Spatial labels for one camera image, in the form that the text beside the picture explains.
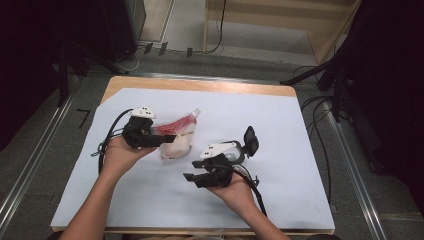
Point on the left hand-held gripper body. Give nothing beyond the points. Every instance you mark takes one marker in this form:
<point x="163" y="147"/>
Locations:
<point x="138" y="133"/>

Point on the small black floor block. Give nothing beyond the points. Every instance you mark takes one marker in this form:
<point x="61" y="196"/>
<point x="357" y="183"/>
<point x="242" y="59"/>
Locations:
<point x="148" y="48"/>
<point x="163" y="48"/>
<point x="189" y="52"/>

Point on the red and white refill pouch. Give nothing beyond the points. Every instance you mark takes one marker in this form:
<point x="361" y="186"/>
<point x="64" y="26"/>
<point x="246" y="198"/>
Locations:
<point x="180" y="146"/>

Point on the clear jar with black lid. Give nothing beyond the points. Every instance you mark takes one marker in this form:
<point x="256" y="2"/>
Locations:
<point x="250" y="141"/>

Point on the metal floor rail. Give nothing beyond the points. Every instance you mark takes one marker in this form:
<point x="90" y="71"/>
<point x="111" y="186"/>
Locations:
<point x="36" y="156"/>
<point x="356" y="180"/>

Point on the black metal stand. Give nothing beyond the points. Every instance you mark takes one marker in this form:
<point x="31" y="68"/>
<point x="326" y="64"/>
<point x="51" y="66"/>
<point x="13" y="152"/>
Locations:
<point x="336" y="86"/>

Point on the person's left hand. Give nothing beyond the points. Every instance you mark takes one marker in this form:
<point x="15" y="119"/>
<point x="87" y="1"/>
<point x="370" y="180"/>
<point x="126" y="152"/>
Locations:
<point x="118" y="158"/>

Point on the light wooden shelf frame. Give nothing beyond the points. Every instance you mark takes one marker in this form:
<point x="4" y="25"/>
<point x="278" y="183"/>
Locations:
<point x="320" y="40"/>

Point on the clear plastic piece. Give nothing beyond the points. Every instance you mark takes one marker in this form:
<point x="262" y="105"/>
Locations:
<point x="213" y="234"/>

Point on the wooden table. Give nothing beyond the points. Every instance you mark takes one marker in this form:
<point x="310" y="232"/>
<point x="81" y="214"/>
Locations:
<point x="200" y="85"/>

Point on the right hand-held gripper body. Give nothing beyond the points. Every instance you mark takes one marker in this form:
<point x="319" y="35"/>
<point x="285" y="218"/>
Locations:
<point x="216" y="171"/>

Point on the person's right hand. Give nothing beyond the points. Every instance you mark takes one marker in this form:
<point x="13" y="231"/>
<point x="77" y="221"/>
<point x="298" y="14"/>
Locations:
<point x="236" y="195"/>

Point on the black cabinet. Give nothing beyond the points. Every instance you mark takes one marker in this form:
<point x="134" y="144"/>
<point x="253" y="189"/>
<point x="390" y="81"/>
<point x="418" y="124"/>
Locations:
<point x="123" y="26"/>

